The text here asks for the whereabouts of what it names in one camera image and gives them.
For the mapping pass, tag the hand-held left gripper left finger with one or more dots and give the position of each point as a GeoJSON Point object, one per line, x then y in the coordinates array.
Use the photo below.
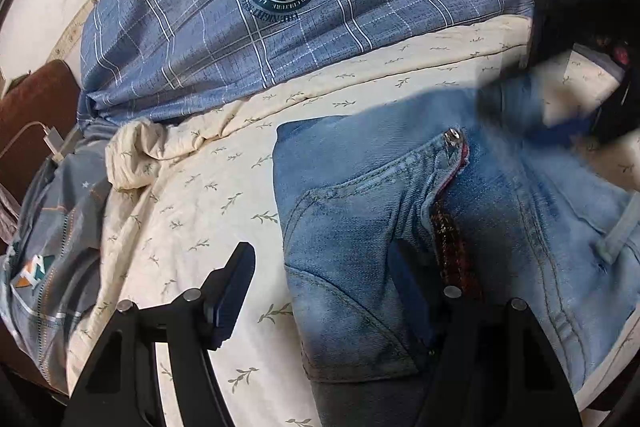
{"type": "Point", "coordinates": [230, 297]}

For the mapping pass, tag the brown cushion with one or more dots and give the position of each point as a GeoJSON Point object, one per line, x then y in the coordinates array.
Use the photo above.
{"type": "Point", "coordinates": [35, 107]}

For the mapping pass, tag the blue plaid pillow with emblem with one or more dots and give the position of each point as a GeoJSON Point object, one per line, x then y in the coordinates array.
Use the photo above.
{"type": "Point", "coordinates": [200, 32]}

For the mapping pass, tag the grey patterned pillow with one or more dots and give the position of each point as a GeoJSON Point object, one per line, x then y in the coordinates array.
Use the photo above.
{"type": "Point", "coordinates": [50, 257]}

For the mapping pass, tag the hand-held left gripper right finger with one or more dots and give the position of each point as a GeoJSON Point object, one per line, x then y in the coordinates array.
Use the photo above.
{"type": "Point", "coordinates": [407, 282]}

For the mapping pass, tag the light blue denim pants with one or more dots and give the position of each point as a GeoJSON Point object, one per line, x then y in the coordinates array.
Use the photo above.
{"type": "Point", "coordinates": [350, 207]}

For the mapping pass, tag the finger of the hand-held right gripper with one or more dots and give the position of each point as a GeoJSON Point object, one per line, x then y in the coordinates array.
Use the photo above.
{"type": "Point", "coordinates": [515, 79]}
{"type": "Point", "coordinates": [567, 132]}

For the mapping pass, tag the cream leaf-print quilt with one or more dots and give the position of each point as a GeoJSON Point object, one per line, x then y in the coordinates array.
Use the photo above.
{"type": "Point", "coordinates": [200, 207]}

